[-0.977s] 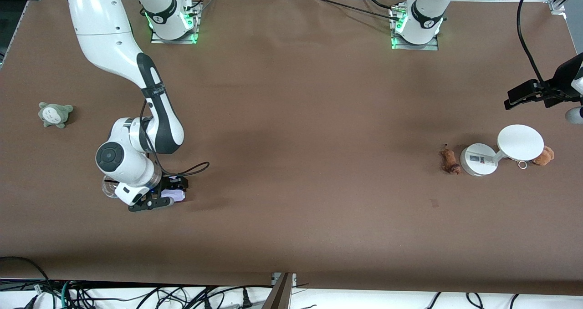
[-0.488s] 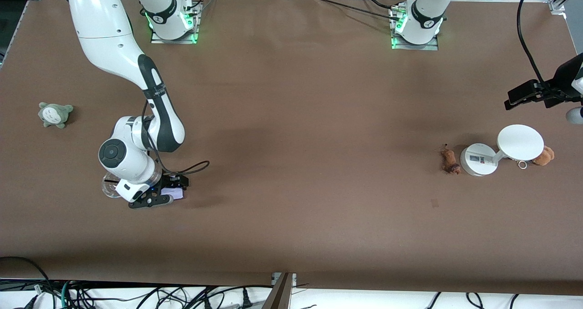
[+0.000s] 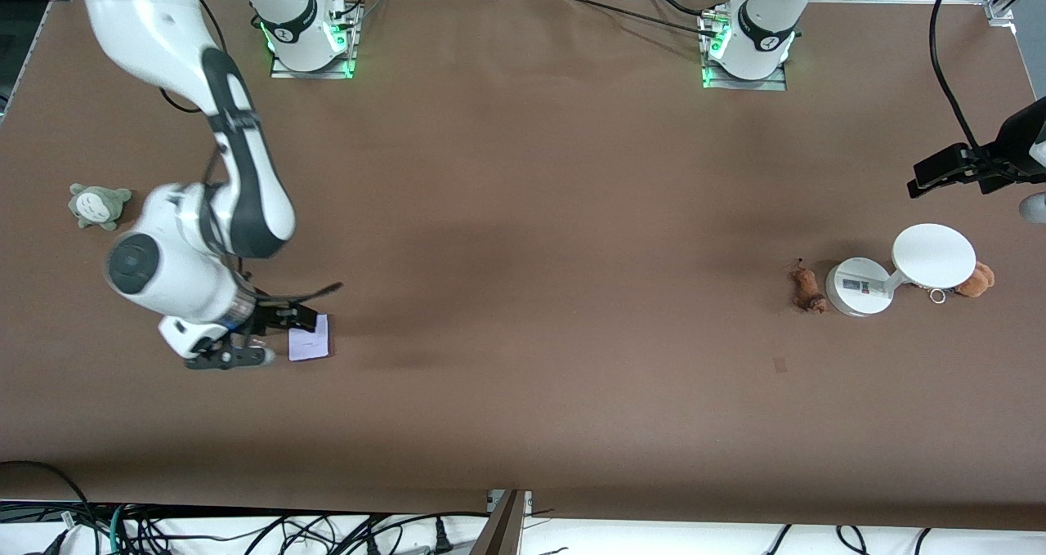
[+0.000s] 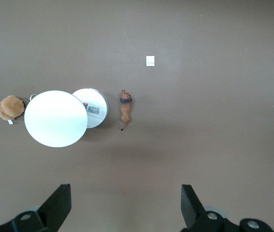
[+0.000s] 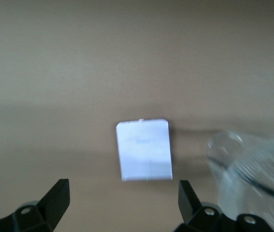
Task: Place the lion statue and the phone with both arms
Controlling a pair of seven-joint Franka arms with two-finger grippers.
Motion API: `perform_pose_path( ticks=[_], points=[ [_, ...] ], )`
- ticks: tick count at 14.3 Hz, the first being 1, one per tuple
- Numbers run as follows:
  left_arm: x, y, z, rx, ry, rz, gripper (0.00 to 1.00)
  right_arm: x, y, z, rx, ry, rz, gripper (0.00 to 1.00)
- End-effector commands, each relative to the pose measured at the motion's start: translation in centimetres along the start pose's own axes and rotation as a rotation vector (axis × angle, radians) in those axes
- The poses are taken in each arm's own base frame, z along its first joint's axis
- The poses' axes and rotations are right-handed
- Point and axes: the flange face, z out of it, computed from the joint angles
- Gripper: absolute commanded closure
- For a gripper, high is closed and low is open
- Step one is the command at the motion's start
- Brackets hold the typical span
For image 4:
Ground brown lion statue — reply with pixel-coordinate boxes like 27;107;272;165
119;89;134;132

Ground brown teddy bear keychain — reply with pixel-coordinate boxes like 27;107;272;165
0;93;38;126

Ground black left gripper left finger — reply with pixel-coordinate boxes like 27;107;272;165
0;183;72;232

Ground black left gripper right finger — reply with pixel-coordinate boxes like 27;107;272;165
181;184;241;232

